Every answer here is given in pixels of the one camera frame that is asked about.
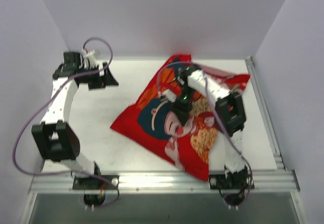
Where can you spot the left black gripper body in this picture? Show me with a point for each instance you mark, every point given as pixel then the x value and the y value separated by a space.
pixel 102 77

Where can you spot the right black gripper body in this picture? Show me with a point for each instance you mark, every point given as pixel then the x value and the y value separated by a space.
pixel 183 113

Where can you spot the red pink printed pillowcase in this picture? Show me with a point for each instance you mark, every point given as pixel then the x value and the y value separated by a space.
pixel 151 123

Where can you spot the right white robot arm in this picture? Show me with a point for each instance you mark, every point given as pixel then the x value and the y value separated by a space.
pixel 226 105

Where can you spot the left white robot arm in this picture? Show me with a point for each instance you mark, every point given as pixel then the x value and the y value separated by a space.
pixel 54 137

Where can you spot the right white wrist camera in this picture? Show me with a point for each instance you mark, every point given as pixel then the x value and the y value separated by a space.
pixel 168 95

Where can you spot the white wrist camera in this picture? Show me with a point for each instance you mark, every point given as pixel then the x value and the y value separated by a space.
pixel 168 95
pixel 90 58

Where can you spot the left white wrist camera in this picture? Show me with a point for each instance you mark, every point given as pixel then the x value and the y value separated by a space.
pixel 90 58

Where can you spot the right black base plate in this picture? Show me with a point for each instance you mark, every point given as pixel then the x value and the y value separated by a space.
pixel 230 181

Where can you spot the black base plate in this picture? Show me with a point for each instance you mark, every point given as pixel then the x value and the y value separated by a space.
pixel 230 181
pixel 89 183

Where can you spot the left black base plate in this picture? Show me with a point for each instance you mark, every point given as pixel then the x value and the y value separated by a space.
pixel 89 183

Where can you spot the aluminium front rail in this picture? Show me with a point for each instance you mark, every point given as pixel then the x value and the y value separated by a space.
pixel 168 182

